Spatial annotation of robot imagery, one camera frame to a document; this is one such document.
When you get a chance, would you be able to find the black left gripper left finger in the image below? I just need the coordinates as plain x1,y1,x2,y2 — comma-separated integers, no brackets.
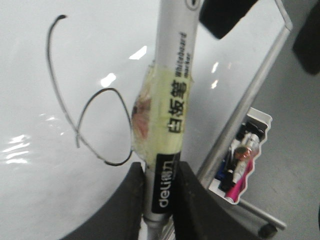
63,162,145,240

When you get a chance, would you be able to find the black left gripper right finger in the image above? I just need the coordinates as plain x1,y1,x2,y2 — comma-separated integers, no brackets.
172,160,261,240

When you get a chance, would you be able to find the white whiteboard marker with tape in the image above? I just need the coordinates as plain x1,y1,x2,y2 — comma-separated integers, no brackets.
131,0,202,240

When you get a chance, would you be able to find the pink marker in tray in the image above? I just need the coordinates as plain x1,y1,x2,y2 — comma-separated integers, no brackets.
224,159,255,205

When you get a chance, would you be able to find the black marker in tray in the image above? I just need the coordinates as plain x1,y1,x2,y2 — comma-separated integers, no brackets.
219,140,240,193

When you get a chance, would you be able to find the white marker in tray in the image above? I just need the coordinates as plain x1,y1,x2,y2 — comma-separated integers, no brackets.
234,133,260,173

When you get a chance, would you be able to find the white marker tray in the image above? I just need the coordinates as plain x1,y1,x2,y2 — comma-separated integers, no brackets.
208,107,272,205

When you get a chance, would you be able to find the white whiteboard with metal frame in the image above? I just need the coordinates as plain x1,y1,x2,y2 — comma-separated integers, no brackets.
0,0,292,240

